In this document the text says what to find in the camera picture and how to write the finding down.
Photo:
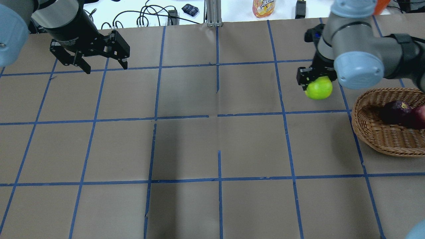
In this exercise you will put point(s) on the orange bucket with lid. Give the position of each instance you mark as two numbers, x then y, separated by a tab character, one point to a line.
380	6

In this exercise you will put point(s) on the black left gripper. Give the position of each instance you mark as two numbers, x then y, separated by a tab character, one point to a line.
77	32

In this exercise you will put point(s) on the orange juice bottle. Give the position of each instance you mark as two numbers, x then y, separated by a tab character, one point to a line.
263	8

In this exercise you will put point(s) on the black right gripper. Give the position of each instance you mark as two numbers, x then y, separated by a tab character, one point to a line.
320	63

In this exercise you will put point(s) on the black power adapter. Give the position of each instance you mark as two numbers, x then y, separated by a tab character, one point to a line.
300	9
173	18

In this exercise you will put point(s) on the wicker basket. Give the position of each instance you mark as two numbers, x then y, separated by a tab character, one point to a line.
389	139

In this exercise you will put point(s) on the aluminium frame post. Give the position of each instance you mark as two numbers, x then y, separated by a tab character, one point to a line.
213	13

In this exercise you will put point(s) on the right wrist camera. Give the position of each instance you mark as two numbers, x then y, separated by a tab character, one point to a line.
313	35

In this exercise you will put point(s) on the red yellow apple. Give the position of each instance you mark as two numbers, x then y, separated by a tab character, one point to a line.
416	118

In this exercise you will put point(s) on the green apple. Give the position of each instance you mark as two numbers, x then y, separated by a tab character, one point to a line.
320	89

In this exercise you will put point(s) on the dark red apple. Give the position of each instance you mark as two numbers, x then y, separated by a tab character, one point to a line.
396	112

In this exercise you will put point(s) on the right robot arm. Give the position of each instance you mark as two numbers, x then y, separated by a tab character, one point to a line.
347	50

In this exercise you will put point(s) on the dark checkered pouch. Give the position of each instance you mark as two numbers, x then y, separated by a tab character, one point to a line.
190	10

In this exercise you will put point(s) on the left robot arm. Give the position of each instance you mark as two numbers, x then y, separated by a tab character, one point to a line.
16	15

